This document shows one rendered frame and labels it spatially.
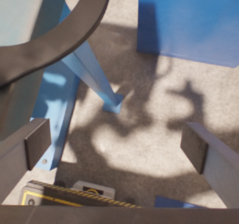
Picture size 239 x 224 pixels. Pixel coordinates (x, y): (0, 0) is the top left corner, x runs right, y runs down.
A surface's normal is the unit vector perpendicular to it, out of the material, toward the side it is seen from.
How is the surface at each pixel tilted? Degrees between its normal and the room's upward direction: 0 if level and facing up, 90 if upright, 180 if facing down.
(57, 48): 0
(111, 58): 0
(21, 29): 0
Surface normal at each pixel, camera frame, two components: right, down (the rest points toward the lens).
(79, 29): -0.09, -0.15
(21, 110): 0.97, 0.20
